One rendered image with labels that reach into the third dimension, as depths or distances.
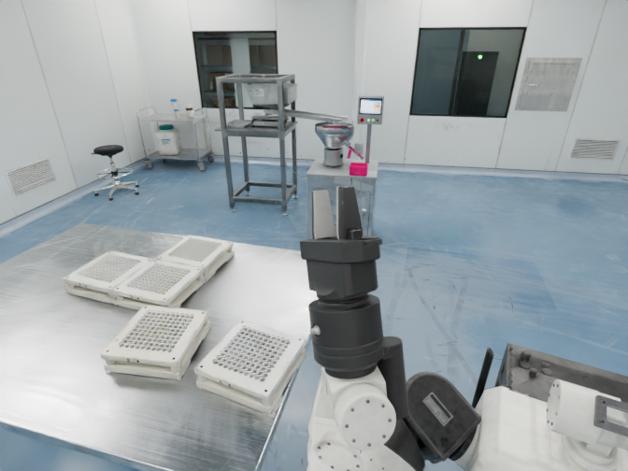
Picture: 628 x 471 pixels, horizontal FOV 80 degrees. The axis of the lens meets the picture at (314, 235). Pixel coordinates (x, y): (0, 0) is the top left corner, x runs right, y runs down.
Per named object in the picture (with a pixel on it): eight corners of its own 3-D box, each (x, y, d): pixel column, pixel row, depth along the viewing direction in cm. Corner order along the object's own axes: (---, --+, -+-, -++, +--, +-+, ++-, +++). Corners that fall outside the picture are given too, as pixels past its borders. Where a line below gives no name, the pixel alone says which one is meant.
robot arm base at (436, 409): (367, 429, 69) (393, 375, 74) (431, 473, 67) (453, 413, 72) (387, 424, 56) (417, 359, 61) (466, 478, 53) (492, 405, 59)
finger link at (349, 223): (354, 185, 44) (359, 237, 45) (332, 187, 42) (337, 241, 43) (363, 183, 43) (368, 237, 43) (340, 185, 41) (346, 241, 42)
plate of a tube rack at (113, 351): (100, 359, 113) (99, 354, 112) (145, 308, 135) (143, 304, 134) (177, 368, 110) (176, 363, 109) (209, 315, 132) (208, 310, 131)
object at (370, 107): (354, 164, 364) (358, 96, 336) (355, 162, 373) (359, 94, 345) (378, 165, 361) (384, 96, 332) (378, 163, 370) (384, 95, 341)
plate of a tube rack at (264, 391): (193, 374, 108) (192, 368, 107) (241, 322, 128) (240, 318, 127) (268, 402, 99) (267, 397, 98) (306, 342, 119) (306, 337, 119)
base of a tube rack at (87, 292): (66, 292, 152) (64, 288, 151) (113, 263, 173) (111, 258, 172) (115, 305, 145) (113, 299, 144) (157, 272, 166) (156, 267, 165)
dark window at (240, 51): (202, 107, 617) (192, 31, 567) (202, 107, 618) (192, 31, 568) (279, 109, 597) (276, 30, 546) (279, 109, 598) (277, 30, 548)
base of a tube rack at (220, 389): (196, 386, 110) (195, 380, 109) (242, 334, 130) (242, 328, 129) (269, 415, 102) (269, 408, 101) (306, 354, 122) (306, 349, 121)
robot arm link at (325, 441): (326, 349, 52) (302, 443, 52) (341, 377, 43) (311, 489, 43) (370, 359, 53) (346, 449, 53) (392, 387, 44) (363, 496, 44)
